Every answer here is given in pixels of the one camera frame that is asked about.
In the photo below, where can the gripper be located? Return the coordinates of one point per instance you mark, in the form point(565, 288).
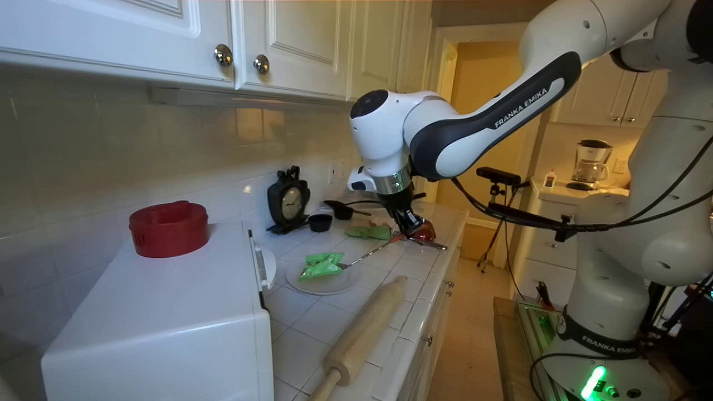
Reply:
point(398, 205)

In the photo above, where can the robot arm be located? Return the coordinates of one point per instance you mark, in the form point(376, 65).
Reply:
point(613, 234)

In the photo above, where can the green sachet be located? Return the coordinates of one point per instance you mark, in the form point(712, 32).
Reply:
point(320, 267)

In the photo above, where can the white plate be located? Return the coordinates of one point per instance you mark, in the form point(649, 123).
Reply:
point(328, 285)

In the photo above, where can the green cloth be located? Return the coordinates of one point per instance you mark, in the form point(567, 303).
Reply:
point(367, 232)

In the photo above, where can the metal utensil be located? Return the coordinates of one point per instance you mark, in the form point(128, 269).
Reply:
point(430, 243)

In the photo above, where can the small black cup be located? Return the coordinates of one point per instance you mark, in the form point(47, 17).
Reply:
point(320, 223)

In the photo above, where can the black table clock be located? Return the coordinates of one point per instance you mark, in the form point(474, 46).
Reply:
point(288, 201)

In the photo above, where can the wooden rolling pin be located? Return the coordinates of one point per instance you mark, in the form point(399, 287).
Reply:
point(365, 328)

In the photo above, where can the small white bottle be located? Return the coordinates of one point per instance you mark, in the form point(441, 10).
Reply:
point(550, 181)

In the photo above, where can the microwave door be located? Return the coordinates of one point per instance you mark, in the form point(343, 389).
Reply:
point(263, 278)

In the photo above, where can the white base cabinet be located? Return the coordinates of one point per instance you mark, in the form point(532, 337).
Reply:
point(548, 245)

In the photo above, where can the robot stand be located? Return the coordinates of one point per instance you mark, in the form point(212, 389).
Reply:
point(515, 351)

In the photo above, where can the silver cabinet knob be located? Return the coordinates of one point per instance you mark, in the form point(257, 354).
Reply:
point(223, 55)
point(261, 64)

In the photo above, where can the coffee maker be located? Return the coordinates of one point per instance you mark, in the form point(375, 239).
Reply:
point(591, 164)

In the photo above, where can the red round container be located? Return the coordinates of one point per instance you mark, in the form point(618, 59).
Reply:
point(169, 231)

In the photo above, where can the white upper cabinets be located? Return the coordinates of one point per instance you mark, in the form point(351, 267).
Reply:
point(607, 94)

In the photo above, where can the white microwave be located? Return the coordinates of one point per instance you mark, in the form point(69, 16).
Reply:
point(161, 328)

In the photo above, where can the wide white cabinet door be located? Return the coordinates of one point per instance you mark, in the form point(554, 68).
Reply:
point(111, 33)

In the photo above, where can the camera on tripod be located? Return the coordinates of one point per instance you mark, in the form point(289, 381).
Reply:
point(498, 175)

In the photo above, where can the wall socket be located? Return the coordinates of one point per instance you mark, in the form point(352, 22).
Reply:
point(619, 166)

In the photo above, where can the white wall cabinet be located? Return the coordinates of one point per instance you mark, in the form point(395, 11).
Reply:
point(167, 39)

